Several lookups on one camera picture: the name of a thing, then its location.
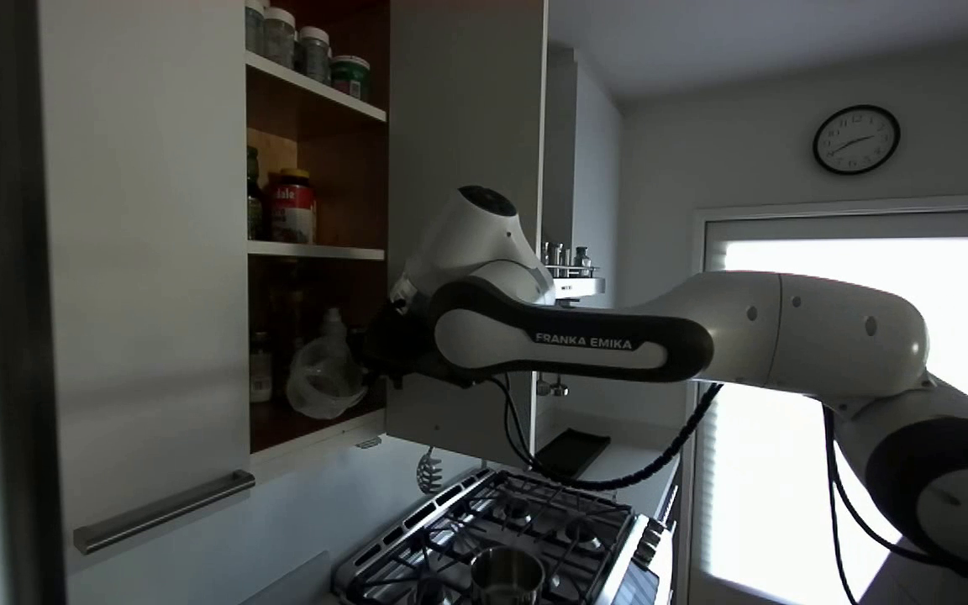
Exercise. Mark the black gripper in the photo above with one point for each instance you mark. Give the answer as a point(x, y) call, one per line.
point(394, 341)

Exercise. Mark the black gas stove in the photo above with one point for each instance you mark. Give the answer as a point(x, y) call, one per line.
point(553, 523)

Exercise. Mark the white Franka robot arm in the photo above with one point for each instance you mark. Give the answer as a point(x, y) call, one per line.
point(823, 325)

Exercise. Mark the green lid jar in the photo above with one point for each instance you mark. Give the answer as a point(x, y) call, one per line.
point(351, 77)

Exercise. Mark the dark bottle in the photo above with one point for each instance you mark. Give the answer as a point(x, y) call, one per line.
point(253, 202)

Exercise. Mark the dark grey tall panel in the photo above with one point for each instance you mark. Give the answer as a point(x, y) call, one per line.
point(3, 337)

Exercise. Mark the black flat mat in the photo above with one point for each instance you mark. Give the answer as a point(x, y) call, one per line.
point(570, 456)

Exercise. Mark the wooden cupboard with shelves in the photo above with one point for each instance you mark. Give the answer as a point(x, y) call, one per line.
point(338, 189)

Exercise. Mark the steel saucepan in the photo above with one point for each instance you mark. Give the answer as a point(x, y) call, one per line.
point(506, 576)

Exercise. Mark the hanging slotted spoon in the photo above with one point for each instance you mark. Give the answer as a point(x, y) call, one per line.
point(432, 472)

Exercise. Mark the white hinged cupboard door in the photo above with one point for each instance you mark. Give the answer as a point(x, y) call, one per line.
point(462, 111)

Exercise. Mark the small bottle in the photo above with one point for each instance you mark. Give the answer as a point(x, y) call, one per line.
point(259, 376)

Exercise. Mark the red label jar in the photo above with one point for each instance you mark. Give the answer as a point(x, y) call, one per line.
point(291, 205)

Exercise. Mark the storage jar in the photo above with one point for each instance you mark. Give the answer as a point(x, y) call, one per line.
point(315, 56)
point(253, 26)
point(280, 34)

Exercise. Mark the window with white blind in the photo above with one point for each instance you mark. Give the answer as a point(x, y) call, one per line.
point(774, 506)

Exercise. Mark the round wall clock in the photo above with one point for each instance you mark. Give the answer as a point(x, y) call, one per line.
point(856, 139)

